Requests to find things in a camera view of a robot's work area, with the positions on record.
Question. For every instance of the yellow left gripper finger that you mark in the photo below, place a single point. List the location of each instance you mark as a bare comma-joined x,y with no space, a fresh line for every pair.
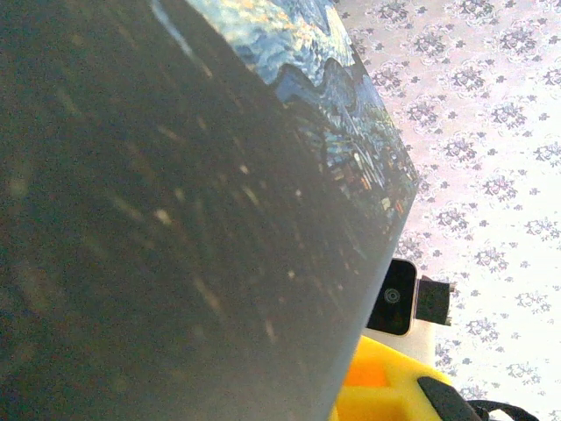
372,403

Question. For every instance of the starry night print box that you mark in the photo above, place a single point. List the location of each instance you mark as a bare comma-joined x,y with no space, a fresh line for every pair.
175,197

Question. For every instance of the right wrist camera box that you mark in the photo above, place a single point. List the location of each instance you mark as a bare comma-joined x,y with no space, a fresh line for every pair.
392,298

